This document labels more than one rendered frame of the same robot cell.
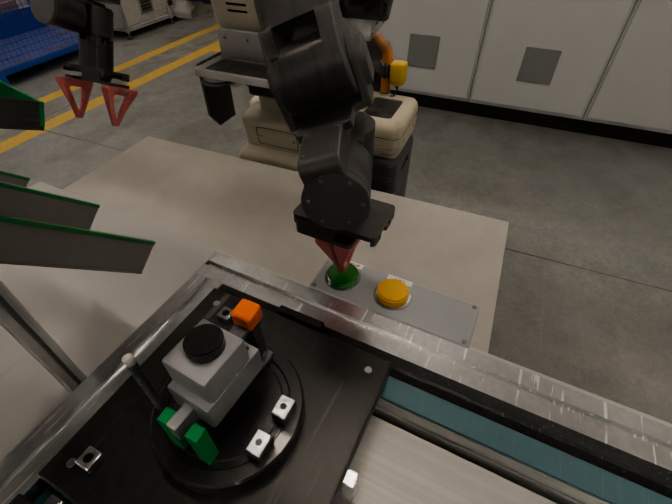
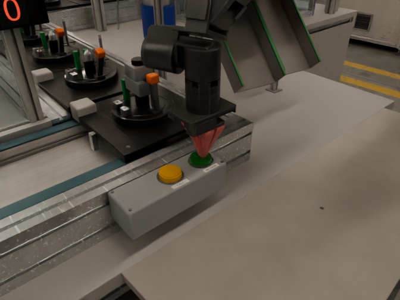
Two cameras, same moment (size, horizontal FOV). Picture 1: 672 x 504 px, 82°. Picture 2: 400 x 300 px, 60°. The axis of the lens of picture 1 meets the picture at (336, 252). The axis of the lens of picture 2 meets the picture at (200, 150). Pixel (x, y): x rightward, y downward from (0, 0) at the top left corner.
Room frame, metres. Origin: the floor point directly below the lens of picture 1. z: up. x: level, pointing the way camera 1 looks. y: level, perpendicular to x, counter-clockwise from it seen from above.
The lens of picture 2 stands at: (0.55, -0.49, 1.33)
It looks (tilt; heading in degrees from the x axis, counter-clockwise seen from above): 34 degrees down; 113
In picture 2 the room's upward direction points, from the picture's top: straight up
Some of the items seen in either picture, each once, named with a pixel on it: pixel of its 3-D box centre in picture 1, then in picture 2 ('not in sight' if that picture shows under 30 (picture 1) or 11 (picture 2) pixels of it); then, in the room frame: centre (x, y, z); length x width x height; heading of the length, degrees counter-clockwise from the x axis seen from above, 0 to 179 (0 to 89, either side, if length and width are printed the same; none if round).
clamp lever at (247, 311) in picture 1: (247, 339); (152, 90); (0.20, 0.08, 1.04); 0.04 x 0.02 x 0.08; 154
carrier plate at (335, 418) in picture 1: (234, 416); (143, 116); (0.16, 0.10, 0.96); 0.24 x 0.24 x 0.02; 64
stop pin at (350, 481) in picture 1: (350, 485); (93, 141); (0.11, -0.01, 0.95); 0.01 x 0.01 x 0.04; 64
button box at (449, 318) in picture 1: (390, 309); (171, 188); (0.32, -0.07, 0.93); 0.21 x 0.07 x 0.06; 64
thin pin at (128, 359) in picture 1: (145, 383); not in sight; (0.16, 0.16, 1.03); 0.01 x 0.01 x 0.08
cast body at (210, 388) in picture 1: (204, 373); (137, 73); (0.16, 0.10, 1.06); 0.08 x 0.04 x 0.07; 150
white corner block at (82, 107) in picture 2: not in sight; (83, 110); (0.03, 0.06, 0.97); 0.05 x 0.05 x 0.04; 64
